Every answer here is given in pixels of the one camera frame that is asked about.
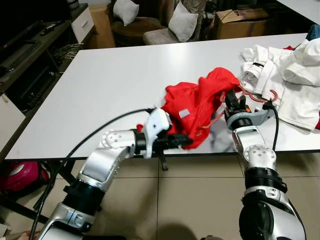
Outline red plastic hanger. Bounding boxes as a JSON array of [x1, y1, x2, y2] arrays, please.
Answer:
[[200, 84, 280, 132]]

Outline red shirt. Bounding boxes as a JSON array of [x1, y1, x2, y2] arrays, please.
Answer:
[[136, 67, 243, 151]]

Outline white shirt with black label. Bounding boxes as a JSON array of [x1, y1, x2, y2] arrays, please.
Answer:
[[240, 45, 286, 98]]

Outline flat white shirt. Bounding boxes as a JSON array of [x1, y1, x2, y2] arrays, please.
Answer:
[[260, 75, 320, 132]]

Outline open brown cardboard box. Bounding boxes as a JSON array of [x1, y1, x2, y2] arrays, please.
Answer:
[[214, 7, 273, 41]]

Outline crumpled white garment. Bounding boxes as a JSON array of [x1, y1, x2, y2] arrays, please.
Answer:
[[277, 37, 320, 87]]

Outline white pillow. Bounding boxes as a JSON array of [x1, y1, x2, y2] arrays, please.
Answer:
[[112, 0, 141, 27], [167, 1, 199, 43]]

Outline blue jeans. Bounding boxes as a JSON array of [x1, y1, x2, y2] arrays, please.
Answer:
[[306, 24, 320, 42]]

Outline brown round chair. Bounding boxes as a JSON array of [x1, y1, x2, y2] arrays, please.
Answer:
[[110, 15, 161, 48]]

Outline television stand with white drawers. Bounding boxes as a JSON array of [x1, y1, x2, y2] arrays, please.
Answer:
[[0, 4, 96, 151]]

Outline pink floor appliance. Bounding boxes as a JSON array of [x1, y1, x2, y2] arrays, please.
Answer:
[[0, 161, 51, 196]]

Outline black remote control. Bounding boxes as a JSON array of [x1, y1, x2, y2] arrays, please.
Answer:
[[39, 21, 65, 36]]

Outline black television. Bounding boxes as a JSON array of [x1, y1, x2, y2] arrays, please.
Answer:
[[0, 0, 71, 46]]

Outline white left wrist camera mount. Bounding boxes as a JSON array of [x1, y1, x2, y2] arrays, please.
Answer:
[[144, 107, 172, 158]]

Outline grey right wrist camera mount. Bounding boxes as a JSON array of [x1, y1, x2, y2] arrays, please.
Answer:
[[226, 107, 273, 132]]

